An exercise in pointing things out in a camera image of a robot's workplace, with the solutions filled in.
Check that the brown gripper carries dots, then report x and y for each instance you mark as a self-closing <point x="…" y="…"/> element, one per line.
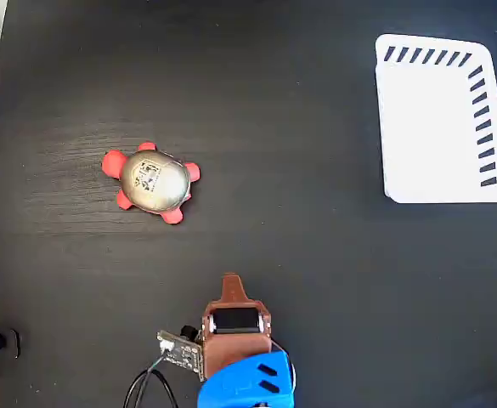
<point x="236" y="345"/>

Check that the red turtle toy silver shell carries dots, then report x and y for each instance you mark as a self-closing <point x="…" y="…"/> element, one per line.
<point x="154" y="183"/>

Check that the white slotted tray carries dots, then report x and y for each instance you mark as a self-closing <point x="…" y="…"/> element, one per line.
<point x="426" y="136"/>

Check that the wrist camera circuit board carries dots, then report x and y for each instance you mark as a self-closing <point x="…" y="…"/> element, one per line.
<point x="180" y="349"/>

